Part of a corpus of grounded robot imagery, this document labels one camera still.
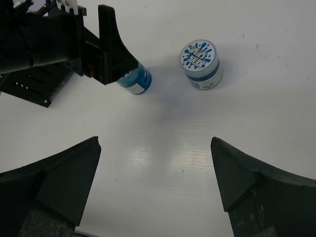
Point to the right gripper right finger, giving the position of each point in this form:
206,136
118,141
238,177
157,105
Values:
260,199

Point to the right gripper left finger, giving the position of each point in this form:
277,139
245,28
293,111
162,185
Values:
47,198

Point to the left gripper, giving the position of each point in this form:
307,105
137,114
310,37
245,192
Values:
56,34

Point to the black slotted organizer box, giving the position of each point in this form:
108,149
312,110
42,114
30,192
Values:
38,85

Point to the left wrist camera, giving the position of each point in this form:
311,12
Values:
66,5

